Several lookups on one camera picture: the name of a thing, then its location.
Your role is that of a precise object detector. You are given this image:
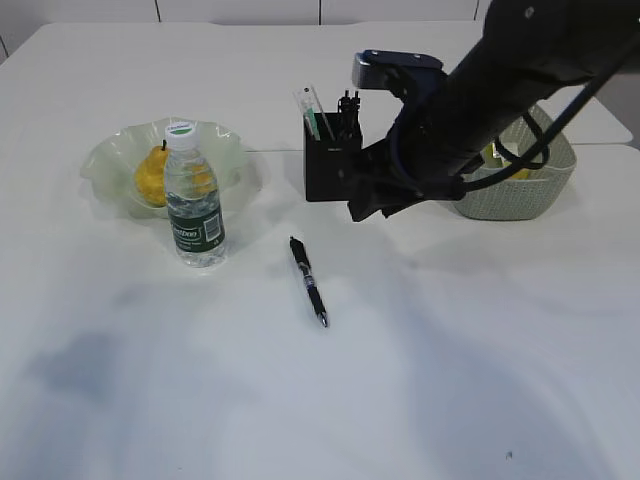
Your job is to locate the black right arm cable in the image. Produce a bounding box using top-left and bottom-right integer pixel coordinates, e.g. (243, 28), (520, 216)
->
(449, 44), (640, 196)

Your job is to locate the yellow waste paper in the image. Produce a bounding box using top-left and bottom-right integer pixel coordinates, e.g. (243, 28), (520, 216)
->
(481, 143), (530, 181)

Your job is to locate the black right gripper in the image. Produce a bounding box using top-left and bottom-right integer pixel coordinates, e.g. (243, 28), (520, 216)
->
(348, 1), (639, 222)

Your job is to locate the pale green wavy glass plate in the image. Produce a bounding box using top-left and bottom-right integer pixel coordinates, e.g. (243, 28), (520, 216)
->
(80, 117), (262, 219)

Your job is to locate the clear water bottle green label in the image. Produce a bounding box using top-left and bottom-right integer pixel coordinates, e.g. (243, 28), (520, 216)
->
(164, 121), (226, 268)

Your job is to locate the clear plastic ruler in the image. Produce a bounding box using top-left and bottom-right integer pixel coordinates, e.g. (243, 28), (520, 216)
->
(293, 85), (335, 141)

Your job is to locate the yellow pear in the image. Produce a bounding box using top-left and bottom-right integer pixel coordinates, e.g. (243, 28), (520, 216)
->
(133, 139), (214, 208)

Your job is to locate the black square pen holder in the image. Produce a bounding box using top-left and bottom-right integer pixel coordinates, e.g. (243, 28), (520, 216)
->
(303, 112), (363, 202)

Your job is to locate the pale green woven basket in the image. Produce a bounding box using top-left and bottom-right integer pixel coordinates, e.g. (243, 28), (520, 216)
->
(453, 105), (577, 221)

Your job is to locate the mint green utility knife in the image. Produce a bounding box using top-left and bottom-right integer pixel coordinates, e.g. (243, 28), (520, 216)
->
(302, 102), (321, 141)

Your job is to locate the black pen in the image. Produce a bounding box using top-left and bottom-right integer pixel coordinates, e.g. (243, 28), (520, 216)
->
(289, 236), (329, 328)
(337, 89), (352, 140)
(347, 90), (361, 138)

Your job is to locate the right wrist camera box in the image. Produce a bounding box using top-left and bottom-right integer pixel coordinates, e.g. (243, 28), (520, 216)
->
(351, 49), (447, 102)

